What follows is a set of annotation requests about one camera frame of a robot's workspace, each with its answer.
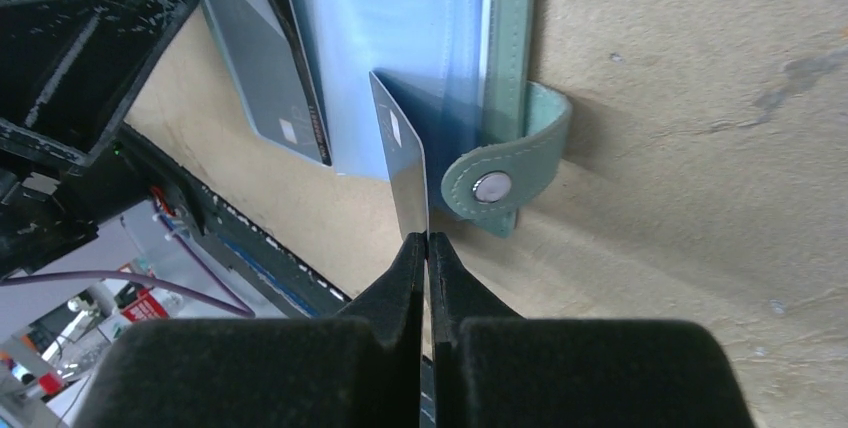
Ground green card holder wallet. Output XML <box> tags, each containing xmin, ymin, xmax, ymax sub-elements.
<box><xmin>202</xmin><ymin>0</ymin><xmax>572</xmax><ymax>237</ymax></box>

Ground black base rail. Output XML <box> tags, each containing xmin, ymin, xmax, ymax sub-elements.
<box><xmin>116</xmin><ymin>125</ymin><xmax>351</xmax><ymax>318</ymax></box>

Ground black card taken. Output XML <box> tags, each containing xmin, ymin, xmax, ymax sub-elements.
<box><xmin>222</xmin><ymin>0</ymin><xmax>332</xmax><ymax>166</ymax></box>
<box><xmin>369</xmin><ymin>72</ymin><xmax>430</xmax><ymax>238</ymax></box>

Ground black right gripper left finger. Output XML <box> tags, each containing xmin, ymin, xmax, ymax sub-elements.
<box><xmin>75</xmin><ymin>233</ymin><xmax>426</xmax><ymax>427</ymax></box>

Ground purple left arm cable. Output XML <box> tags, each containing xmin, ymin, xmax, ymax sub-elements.
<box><xmin>0</xmin><ymin>212</ymin><xmax>256</xmax><ymax>320</ymax></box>

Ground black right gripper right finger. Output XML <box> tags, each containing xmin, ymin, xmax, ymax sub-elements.
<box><xmin>428</xmin><ymin>233</ymin><xmax>753</xmax><ymax>427</ymax></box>

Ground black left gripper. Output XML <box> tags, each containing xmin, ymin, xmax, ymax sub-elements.
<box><xmin>1</xmin><ymin>0</ymin><xmax>199</xmax><ymax>280</ymax></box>

